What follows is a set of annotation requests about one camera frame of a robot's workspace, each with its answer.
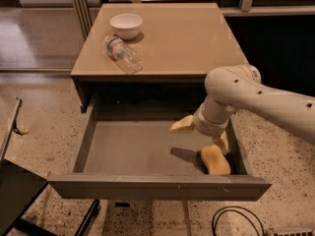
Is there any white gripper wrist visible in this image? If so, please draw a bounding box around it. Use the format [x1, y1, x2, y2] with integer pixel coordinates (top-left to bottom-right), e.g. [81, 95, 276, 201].
[169, 108, 229, 155]

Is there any yellow sponge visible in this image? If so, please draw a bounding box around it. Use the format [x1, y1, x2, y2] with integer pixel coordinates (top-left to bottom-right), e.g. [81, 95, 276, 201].
[201, 146, 231, 175]

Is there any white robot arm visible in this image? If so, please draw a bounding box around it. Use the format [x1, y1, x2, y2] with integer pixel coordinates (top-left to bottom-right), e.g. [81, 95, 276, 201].
[170, 65, 315, 153]

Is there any open grey top drawer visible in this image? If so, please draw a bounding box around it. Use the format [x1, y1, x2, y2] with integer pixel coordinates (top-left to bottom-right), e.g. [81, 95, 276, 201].
[48, 99, 272, 201]

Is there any grey cabinet with beige top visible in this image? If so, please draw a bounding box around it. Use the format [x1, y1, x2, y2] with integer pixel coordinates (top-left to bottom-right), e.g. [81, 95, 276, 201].
[71, 3, 247, 109]

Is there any clear plastic water bottle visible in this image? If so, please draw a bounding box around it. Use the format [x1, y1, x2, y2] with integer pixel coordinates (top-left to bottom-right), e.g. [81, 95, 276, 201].
[104, 36, 143, 75]

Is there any white ceramic bowl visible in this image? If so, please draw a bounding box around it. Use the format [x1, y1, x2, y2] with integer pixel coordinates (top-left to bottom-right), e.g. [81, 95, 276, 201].
[109, 14, 143, 40]

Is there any black cable loop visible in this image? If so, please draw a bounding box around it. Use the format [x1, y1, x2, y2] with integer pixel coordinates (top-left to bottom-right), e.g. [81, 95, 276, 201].
[211, 206, 266, 236]

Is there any black chair frame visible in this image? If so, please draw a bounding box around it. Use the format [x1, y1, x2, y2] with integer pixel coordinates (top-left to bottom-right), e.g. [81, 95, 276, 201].
[0, 96, 100, 236]

